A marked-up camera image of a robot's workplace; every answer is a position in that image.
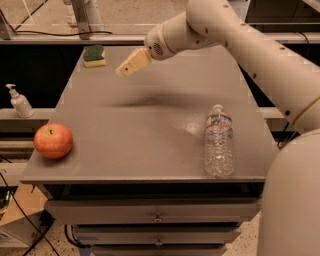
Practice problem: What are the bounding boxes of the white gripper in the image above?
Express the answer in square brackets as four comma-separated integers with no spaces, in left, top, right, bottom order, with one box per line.
[116,23,174,77]

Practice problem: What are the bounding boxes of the green and yellow sponge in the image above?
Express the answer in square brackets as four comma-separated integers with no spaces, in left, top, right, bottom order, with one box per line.
[83,45,106,68]

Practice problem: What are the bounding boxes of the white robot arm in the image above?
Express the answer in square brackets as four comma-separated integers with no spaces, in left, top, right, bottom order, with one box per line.
[116,0,320,256]

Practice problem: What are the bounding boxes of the red apple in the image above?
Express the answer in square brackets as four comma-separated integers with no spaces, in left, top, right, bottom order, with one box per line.
[33,123,73,159]

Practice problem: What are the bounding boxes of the grey drawer cabinet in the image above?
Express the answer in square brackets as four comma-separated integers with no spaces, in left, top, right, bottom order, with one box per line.
[19,44,279,256]

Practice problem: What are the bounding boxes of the clear plastic water bottle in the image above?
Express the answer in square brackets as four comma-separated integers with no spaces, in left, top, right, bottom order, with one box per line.
[204,104,234,178]

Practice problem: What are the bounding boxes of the white pump soap dispenser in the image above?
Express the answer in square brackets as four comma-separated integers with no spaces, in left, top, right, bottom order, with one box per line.
[6,84,34,119]

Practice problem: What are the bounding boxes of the top grey drawer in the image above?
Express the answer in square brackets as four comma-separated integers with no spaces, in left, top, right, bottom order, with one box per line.
[45,199,261,225]

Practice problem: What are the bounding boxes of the grey drawer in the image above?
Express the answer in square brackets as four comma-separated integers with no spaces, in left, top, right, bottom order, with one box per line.
[92,245,227,256]
[74,225,241,246]
[45,199,261,225]

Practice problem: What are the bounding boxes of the middle grey drawer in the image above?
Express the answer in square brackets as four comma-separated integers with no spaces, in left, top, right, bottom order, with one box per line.
[74,225,241,246]

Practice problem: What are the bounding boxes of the bottom grey drawer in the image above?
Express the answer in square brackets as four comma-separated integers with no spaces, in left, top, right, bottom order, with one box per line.
[92,245,227,256]

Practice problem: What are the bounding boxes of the cardboard box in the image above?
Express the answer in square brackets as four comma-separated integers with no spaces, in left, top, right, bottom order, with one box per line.
[0,183,47,248]

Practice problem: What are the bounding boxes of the left metal bracket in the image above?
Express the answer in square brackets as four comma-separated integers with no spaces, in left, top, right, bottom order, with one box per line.
[71,0,91,40]

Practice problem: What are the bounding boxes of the black cable on shelf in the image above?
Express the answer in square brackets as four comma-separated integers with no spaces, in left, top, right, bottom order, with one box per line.
[0,9,113,38]

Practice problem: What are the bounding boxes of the black cable on floor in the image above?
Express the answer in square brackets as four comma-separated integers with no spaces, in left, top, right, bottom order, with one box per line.
[0,156,61,256]

